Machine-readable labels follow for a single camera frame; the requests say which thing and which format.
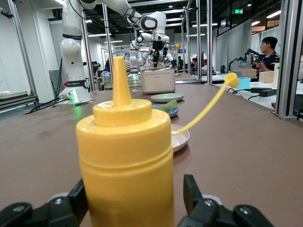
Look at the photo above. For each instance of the light blue box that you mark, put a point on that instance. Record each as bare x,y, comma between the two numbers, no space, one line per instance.
245,82

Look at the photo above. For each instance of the black power adapter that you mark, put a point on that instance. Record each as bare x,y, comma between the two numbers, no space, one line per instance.
261,91

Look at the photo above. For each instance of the wooden box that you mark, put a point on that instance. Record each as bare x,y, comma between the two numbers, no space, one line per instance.
266,76

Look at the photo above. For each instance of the beige round plate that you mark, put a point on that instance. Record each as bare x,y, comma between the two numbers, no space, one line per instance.
181,139

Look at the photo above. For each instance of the light green round plate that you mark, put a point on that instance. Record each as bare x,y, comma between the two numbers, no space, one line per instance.
166,97

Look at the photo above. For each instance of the green lettuce leaf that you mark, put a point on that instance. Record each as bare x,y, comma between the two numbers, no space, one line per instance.
171,105

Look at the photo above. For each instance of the toasted bread slice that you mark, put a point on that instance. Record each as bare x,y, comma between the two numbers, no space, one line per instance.
152,67

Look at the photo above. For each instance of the grey curtain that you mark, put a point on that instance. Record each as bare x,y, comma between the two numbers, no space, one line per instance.
234,47

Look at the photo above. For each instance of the aluminium frame post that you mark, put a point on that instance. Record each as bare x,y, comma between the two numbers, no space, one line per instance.
26,59
106,35
284,71
209,47

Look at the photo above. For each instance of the green exit sign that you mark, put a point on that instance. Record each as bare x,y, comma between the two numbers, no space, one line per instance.
238,11

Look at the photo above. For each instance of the seated person in light top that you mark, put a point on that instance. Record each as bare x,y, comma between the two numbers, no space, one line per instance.
107,78

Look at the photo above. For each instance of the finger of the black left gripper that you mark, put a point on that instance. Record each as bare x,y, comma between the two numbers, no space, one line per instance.
156,59

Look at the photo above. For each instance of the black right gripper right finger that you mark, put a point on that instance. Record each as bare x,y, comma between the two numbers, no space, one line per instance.
208,208

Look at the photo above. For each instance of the person in black shirt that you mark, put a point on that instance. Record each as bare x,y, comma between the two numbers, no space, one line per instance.
268,61

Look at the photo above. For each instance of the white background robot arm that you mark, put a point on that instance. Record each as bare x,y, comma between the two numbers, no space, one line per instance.
142,37

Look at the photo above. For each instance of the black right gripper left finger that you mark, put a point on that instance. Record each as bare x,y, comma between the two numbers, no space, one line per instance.
59,208

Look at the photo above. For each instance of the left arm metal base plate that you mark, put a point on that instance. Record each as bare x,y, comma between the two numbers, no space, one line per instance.
71,105

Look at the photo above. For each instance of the blue round plate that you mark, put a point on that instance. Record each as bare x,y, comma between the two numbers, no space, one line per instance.
171,114

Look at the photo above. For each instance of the yellow ball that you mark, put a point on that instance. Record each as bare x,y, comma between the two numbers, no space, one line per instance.
178,46

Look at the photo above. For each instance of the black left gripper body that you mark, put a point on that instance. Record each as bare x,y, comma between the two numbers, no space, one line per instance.
157,45

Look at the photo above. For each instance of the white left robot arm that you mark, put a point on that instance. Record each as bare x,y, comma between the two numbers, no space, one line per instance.
73,59

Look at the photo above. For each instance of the yellow squeeze bottle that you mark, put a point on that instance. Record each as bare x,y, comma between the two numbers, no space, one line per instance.
125,165

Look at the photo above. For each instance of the beige chrome toaster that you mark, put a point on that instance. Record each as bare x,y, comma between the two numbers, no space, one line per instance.
157,81

